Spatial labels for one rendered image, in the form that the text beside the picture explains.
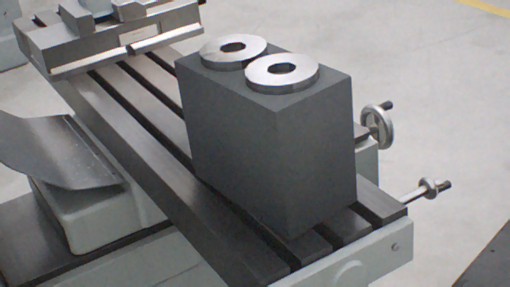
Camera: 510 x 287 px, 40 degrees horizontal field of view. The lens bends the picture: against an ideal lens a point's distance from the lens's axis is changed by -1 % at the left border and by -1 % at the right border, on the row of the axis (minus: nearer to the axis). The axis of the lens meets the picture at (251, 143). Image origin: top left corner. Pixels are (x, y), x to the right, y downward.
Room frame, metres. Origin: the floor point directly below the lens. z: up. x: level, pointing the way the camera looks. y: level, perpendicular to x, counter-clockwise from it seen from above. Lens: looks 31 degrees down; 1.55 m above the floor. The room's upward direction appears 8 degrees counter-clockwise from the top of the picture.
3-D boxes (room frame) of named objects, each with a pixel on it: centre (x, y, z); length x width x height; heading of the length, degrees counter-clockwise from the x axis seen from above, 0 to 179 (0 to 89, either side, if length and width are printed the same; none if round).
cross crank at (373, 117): (1.42, -0.27, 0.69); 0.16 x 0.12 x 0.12; 117
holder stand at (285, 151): (0.81, -0.02, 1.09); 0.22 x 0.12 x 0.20; 33
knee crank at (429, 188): (1.31, -0.36, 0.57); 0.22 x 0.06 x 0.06; 117
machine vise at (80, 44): (1.41, 0.25, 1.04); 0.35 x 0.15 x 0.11; 116
